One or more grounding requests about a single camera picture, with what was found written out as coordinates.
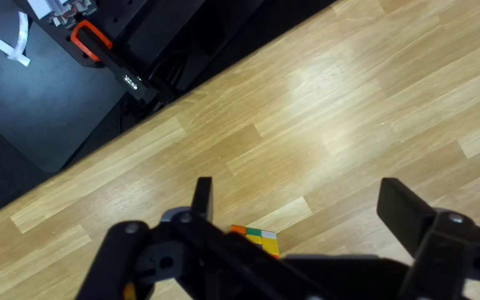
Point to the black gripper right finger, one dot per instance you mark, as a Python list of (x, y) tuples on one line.
[(403, 214)]

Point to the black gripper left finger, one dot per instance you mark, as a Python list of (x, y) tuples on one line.
[(201, 197)]

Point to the multicoloured Rubik's cube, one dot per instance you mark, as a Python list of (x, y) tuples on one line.
[(256, 237)]

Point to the black breadboard platform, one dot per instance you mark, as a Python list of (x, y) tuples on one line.
[(40, 111)]

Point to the silver metal bracket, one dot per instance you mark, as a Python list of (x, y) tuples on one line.
[(56, 11)]

